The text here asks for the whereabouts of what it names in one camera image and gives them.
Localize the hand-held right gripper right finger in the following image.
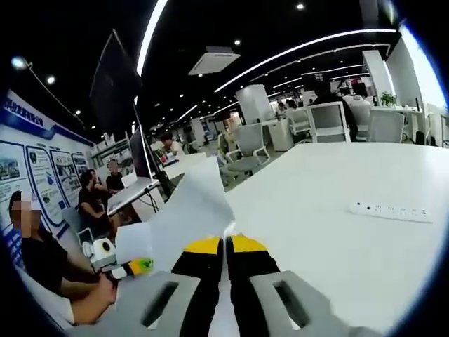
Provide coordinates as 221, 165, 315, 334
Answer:
225, 234, 385, 337

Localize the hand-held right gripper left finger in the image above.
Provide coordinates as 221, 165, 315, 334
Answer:
72, 235, 225, 337

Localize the white printing papers bundle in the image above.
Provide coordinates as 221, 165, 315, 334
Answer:
114, 156, 235, 278

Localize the person's left hand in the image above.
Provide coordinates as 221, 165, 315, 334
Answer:
91, 275, 119, 307

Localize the white side chair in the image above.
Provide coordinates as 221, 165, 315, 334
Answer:
62, 206, 94, 253

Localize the white standing desk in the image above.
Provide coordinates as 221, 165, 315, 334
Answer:
106, 177, 161, 216

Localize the white office chair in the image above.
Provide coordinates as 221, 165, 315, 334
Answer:
364, 109, 407, 143
307, 101, 352, 143
224, 123, 272, 173
287, 107, 312, 136

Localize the white power strip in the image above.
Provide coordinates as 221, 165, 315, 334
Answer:
349, 200, 433, 224

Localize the large dark display screen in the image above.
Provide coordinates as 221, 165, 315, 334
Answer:
89, 29, 144, 133

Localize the ceiling air conditioner unit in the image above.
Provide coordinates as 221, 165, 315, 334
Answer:
187, 45, 242, 77

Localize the long ceiling light strip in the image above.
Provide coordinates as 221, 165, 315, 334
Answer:
135, 0, 170, 77

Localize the green potted plant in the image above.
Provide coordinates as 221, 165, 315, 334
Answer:
380, 91, 399, 107

